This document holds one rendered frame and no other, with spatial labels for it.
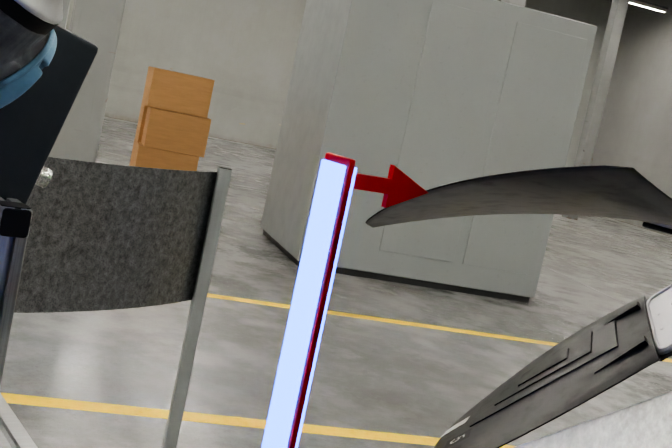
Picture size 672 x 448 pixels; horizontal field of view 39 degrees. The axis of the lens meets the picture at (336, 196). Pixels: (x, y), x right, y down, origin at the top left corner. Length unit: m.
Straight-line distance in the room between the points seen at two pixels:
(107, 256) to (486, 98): 5.04
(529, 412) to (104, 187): 1.84
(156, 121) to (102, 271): 6.22
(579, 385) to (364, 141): 6.19
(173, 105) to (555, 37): 3.48
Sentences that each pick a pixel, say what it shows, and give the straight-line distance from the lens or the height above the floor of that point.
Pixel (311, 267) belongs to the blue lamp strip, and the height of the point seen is 1.13.
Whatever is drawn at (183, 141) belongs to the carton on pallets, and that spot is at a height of 0.62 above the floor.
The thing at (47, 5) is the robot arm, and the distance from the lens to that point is 0.82.
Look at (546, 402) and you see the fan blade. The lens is 0.83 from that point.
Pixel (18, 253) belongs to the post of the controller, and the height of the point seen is 1.01.
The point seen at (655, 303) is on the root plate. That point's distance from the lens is 0.87.
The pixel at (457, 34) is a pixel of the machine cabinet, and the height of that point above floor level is 1.93.
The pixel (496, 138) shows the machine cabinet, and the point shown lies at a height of 1.23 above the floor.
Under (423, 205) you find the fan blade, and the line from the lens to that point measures 0.62.
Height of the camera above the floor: 1.22
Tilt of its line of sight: 5 degrees down
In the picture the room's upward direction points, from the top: 12 degrees clockwise
